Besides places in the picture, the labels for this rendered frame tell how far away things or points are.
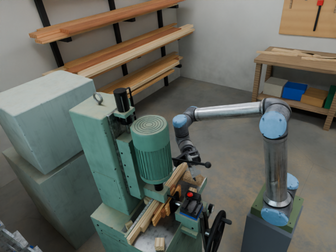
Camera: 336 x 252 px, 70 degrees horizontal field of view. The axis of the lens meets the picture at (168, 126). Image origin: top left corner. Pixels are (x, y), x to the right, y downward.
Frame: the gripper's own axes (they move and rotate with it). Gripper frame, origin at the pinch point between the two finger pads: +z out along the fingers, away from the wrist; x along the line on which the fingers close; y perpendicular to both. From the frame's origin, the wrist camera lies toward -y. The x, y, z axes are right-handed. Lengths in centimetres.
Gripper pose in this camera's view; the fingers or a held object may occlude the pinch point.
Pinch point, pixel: (192, 172)
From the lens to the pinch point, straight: 133.9
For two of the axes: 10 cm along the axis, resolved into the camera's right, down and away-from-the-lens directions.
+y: 9.7, -2.5, 0.5
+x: 1.9, 8.4, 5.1
